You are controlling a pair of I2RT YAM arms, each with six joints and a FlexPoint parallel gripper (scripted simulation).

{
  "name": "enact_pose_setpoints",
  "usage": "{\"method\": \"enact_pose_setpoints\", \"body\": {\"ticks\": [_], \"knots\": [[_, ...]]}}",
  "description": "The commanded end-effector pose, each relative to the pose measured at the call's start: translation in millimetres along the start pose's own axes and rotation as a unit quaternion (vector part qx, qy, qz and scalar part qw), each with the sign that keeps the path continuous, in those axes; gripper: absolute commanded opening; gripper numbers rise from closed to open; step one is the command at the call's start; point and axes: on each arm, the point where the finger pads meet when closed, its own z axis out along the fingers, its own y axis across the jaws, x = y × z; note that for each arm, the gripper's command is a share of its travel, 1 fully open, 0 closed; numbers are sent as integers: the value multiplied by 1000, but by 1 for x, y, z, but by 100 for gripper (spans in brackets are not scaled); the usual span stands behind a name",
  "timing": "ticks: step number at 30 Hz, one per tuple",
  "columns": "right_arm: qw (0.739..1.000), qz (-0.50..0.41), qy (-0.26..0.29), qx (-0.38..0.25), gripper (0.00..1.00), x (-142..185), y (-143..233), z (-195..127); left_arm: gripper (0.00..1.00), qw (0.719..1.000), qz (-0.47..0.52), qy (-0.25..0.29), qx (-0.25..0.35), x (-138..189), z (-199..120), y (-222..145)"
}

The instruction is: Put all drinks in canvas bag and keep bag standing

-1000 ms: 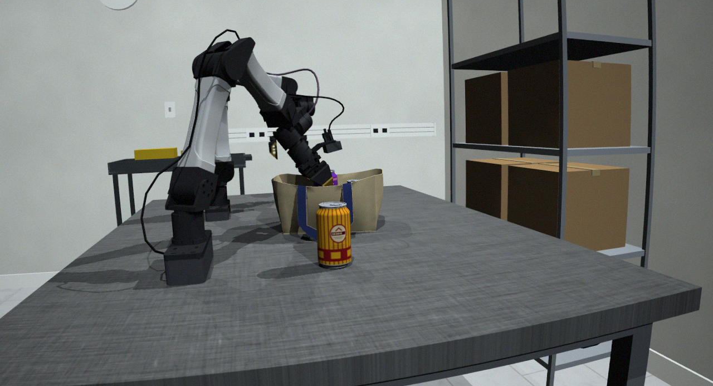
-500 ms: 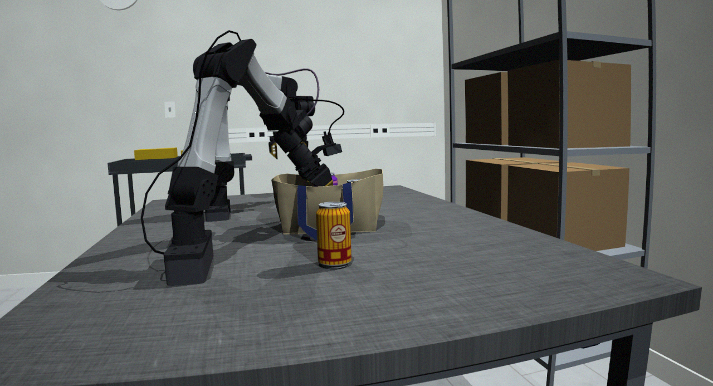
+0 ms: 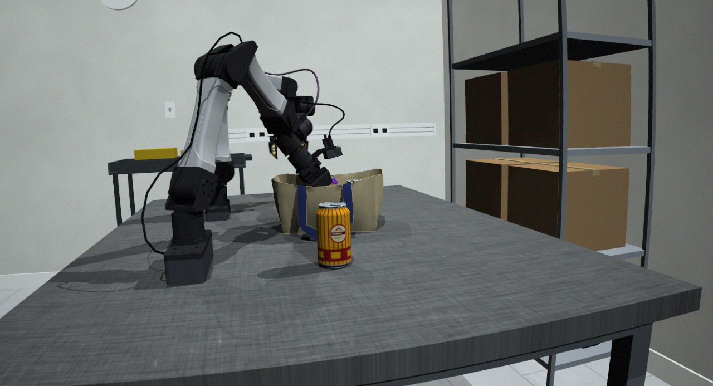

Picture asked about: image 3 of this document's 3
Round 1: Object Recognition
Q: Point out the beige canvas tote bag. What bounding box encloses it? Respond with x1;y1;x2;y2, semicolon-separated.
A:
271;169;383;241

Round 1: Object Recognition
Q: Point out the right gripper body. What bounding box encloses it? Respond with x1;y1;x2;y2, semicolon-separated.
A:
287;146;333;187

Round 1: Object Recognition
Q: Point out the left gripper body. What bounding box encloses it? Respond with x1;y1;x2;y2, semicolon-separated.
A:
269;134;309;153

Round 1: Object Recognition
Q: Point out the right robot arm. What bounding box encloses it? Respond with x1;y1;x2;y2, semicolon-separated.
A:
163;41;313;261

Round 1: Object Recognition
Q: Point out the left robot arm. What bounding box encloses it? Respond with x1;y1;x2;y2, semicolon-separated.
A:
205;74;314;213

